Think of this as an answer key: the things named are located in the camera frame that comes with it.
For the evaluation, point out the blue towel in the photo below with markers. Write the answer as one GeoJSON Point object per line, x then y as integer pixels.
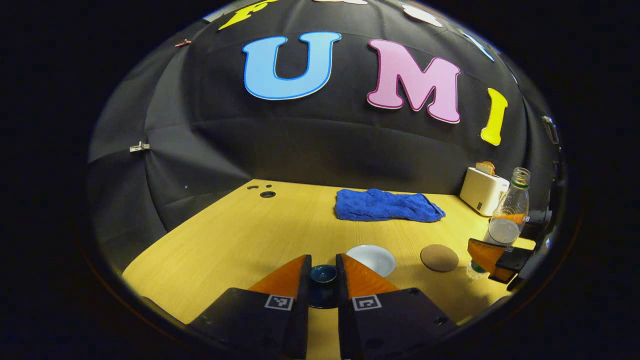
{"type": "Point", "coordinates": [385, 206]}

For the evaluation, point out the clear plastic water bottle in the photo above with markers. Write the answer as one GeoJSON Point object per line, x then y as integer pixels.
{"type": "Point", "coordinates": [510, 210]}

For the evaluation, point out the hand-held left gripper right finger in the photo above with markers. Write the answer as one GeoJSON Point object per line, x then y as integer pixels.
{"type": "Point", "coordinates": [345, 325]}

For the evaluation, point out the teal teacup white inside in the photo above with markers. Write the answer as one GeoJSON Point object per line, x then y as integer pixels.
{"type": "Point", "coordinates": [372, 259]}

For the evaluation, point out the toast slice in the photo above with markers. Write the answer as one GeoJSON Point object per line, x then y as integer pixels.
{"type": "Point", "coordinates": [490, 166]}
{"type": "Point", "coordinates": [480, 168]}

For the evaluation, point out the white toaster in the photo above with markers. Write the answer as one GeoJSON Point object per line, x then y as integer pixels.
{"type": "Point", "coordinates": [480, 192]}

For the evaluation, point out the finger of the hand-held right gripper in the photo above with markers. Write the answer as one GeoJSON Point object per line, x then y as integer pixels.
{"type": "Point", "coordinates": [515, 260]}
{"type": "Point", "coordinates": [537, 222]}

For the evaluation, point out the white cloth clip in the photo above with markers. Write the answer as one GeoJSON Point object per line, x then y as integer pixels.
{"type": "Point", "coordinates": [550, 129]}
{"type": "Point", "coordinates": [139, 146]}

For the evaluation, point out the copper cloth clip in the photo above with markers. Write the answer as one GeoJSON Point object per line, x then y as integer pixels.
{"type": "Point", "coordinates": [182, 43]}

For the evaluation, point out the black backdrop cloth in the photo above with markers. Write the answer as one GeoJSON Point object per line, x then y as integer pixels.
{"type": "Point", "coordinates": [300, 145]}

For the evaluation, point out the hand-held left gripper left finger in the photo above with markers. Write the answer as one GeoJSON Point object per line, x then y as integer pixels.
{"type": "Point", "coordinates": [303, 325]}

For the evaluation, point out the round brown coaster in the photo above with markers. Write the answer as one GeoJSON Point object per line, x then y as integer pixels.
{"type": "Point", "coordinates": [439, 257]}

